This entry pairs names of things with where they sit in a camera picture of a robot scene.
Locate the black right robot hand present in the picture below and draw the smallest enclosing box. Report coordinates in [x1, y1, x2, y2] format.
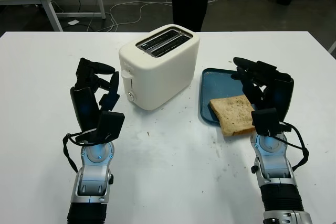
[230, 56, 295, 124]

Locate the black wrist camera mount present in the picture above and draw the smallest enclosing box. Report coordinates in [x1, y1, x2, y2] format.
[75, 111, 125, 145]
[251, 108, 286, 137]

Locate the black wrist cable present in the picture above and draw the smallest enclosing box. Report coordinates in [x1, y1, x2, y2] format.
[62, 132, 87, 175]
[278, 121, 310, 172]

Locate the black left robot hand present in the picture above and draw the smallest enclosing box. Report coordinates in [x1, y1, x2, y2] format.
[69, 57, 121, 135]

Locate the toasted bread slice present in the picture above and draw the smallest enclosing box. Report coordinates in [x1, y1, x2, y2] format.
[209, 94, 257, 137]

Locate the white two-slot toaster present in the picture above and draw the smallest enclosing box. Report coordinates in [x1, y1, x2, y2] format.
[118, 24, 201, 111]

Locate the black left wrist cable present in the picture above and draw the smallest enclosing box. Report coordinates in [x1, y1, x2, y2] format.
[62, 132, 87, 175]

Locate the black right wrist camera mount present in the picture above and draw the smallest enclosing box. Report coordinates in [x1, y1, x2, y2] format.
[251, 108, 286, 137]

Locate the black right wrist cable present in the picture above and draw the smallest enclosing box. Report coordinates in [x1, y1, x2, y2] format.
[278, 121, 310, 172]

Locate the blue plastic tray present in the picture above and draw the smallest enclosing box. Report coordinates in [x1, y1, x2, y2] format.
[198, 68, 257, 125]

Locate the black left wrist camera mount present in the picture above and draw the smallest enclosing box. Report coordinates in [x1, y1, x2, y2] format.
[75, 111, 125, 145]

